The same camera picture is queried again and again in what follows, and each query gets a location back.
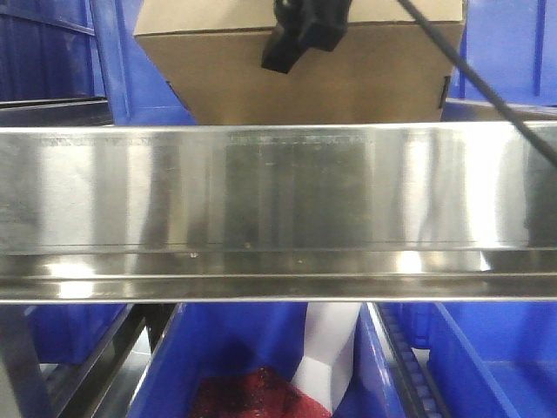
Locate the blue bin with red item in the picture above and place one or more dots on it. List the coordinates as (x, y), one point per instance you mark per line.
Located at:
(213, 339)

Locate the blue bin upper left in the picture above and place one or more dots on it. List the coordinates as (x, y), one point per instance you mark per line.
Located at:
(76, 63)

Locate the red mesh item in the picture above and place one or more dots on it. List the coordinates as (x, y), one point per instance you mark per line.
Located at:
(261, 393)

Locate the tall brown cardboard box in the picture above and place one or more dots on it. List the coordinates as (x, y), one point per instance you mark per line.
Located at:
(384, 69)

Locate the blue bin upper right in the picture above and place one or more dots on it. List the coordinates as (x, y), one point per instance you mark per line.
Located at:
(512, 46)

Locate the stainless steel shelf rail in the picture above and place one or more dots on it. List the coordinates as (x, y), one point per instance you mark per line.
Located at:
(442, 211)

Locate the white plastic object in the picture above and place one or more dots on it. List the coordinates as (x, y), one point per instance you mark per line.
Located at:
(326, 366)

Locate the blue bin lower right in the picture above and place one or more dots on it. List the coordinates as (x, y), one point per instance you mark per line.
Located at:
(487, 359)

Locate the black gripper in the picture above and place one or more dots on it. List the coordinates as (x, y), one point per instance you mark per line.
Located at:
(301, 26)

